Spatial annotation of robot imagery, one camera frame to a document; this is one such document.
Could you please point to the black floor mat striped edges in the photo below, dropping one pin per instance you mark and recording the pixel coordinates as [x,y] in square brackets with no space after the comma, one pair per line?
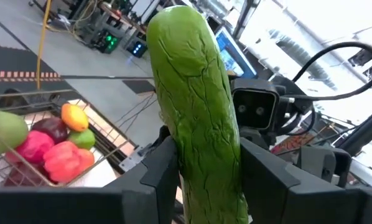
[5,59]

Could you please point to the large light green pear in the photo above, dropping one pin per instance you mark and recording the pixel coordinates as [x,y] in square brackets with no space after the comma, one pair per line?
[5,130]

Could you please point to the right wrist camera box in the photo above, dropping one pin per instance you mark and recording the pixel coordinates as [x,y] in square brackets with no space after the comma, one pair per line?
[254,105]

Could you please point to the green cucumber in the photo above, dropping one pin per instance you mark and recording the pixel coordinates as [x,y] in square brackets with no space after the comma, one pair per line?
[198,109]

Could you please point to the orange bell pepper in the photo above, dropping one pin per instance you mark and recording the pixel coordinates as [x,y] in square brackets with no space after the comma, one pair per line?
[64,161]

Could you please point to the black device blue lights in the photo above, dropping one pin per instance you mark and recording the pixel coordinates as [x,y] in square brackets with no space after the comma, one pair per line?
[137,49]

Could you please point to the small black floor mat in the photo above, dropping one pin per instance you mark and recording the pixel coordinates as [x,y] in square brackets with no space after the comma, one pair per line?
[139,86]

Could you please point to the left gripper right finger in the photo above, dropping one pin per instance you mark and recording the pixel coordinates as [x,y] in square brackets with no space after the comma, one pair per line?
[282,199]

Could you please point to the desk monitor screen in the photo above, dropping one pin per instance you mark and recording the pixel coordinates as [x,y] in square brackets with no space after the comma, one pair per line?
[235,59]

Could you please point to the yellow orange mango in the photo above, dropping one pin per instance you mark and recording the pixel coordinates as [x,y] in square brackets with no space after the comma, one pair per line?
[74,117]

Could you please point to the black computer green lights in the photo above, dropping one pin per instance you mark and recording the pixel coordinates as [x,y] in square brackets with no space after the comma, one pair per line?
[106,42]

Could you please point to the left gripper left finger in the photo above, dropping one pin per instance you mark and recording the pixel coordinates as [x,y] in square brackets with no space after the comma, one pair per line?
[151,193]

